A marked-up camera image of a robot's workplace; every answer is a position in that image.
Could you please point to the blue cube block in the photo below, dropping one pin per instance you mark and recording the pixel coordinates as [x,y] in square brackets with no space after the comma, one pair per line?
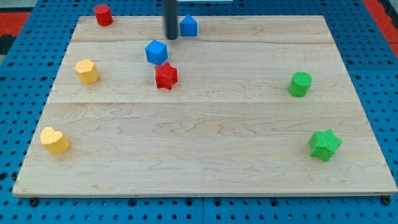
[156,52]

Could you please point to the blue triangle house block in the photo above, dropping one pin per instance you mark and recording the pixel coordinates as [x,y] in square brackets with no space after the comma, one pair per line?
[188,26]

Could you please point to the red star block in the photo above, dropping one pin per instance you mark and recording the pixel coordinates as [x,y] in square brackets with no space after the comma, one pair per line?
[165,76]

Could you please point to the wooden board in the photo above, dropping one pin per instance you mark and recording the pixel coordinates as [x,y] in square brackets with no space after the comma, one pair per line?
[228,128]

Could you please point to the green cylinder block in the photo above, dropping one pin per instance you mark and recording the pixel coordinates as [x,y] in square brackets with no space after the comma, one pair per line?
[300,84]

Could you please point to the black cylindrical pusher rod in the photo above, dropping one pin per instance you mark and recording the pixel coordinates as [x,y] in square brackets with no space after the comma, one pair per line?
[170,8]

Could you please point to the yellow hexagon block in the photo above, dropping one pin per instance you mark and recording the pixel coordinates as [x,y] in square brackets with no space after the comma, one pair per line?
[87,71]

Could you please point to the green star block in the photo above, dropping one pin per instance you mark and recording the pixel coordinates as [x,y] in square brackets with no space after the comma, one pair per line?
[324,144]

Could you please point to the red cylinder block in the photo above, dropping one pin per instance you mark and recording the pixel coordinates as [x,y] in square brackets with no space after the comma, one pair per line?
[103,15]

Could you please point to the yellow heart block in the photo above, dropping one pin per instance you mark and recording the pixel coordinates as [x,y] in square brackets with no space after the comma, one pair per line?
[54,141]

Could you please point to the blue perforated base mat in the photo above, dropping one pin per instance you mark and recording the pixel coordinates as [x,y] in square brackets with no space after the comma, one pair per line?
[31,65]

